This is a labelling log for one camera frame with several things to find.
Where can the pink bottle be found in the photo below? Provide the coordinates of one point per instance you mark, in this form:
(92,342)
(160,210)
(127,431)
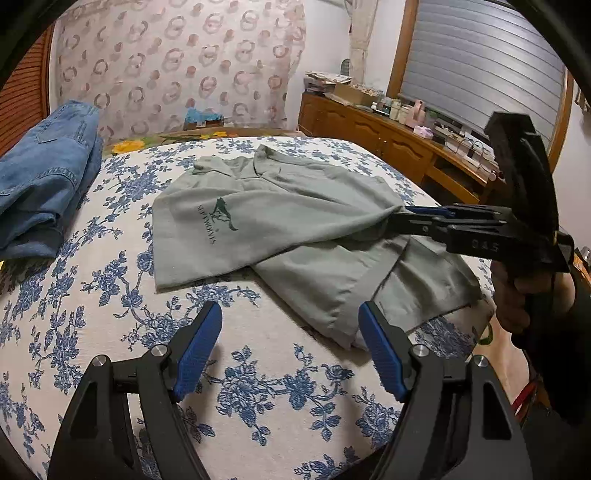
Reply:
(418,113)

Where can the blue floral bed sheet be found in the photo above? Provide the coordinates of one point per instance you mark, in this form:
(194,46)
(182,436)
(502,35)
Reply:
(115,300)

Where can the yellow flower blanket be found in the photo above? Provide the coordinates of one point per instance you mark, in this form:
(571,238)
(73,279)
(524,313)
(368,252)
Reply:
(124,146)

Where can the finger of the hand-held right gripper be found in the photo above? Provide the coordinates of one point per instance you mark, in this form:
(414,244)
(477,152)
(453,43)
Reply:
(415,226)
(429,211)

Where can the person's right hand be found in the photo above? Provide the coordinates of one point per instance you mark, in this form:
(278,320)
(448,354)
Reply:
(508,300)

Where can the wooden louvred panel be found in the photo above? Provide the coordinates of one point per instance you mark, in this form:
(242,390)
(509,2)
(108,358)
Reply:
(23,101)

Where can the stack of papers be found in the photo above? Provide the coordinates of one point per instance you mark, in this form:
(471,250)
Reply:
(323,81)

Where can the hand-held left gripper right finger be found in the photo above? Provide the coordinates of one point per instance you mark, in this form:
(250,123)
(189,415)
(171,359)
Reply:
(381,350)

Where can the wooden cabinet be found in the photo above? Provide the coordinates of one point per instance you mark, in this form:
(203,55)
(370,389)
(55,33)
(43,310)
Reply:
(369,134)

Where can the grey-green pants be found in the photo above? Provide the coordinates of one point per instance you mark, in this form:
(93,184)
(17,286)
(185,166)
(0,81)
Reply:
(277,207)

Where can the blue denim jeans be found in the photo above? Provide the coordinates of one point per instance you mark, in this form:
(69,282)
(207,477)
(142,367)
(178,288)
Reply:
(46,175)

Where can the cardboard box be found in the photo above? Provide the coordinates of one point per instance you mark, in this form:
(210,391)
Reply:
(351,94)

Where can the small pink box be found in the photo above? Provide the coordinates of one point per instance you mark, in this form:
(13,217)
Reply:
(424,132)

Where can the cream curtain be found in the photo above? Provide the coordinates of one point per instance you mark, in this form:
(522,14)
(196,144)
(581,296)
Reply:
(360,46)

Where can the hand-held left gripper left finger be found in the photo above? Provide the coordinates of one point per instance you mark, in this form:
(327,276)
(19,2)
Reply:
(198,350)

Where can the grey window blind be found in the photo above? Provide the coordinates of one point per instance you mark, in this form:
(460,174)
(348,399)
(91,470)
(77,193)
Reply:
(471,60)

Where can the teal cloth bundle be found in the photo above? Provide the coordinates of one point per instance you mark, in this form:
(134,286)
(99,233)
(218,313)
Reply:
(203,116)

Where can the row of small bottles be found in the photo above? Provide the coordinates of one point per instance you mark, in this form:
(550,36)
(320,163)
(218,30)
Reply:
(392,108)

